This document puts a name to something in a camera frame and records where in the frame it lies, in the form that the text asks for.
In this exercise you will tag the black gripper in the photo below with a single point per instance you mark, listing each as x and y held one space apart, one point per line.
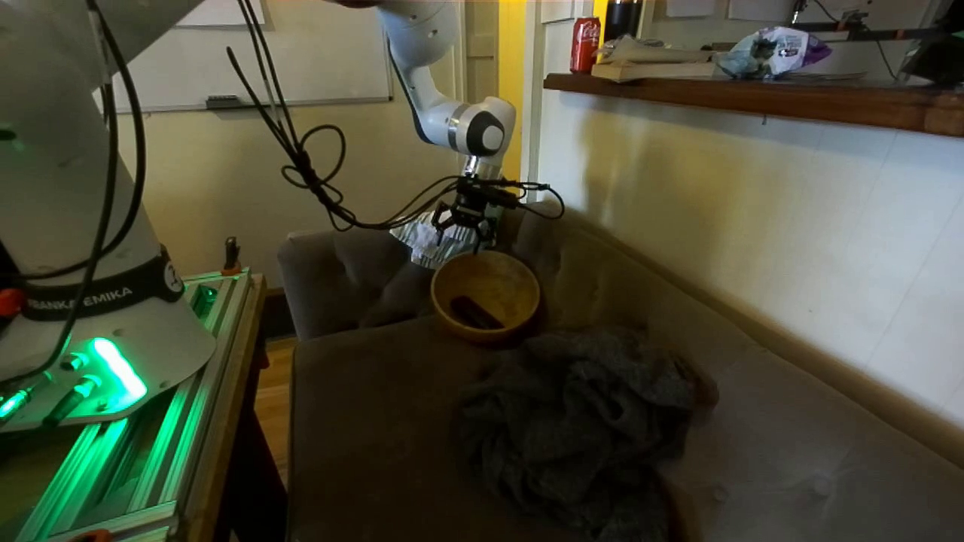
479 193

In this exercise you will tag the crumpled plastic bag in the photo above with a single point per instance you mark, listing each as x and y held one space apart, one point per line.
784 50

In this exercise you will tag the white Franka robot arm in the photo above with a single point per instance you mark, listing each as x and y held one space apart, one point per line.
92 251

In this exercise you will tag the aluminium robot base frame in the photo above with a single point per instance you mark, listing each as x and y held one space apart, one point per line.
151 454

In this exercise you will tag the white whiteboard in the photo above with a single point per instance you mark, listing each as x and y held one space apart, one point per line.
302 70

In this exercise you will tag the round wooden bowl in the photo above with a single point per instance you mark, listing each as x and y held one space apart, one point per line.
492 288

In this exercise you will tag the paperback book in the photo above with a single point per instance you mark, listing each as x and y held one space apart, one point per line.
651 68

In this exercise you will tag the small black red clamp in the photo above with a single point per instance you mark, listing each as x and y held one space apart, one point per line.
232 258

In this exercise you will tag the wooden counter top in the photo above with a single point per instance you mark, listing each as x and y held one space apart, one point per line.
755 98

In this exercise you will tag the black object on counter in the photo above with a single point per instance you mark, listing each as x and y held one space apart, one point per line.
937 57

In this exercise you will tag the white green striped towel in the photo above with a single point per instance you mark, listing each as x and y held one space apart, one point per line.
431 251

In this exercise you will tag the dark bottle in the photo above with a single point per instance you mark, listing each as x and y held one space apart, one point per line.
620 18

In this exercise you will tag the dark grey crumpled blanket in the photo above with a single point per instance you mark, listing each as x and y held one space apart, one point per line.
574 423

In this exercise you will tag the black whiteboard marker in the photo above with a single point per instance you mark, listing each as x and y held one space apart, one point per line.
242 103

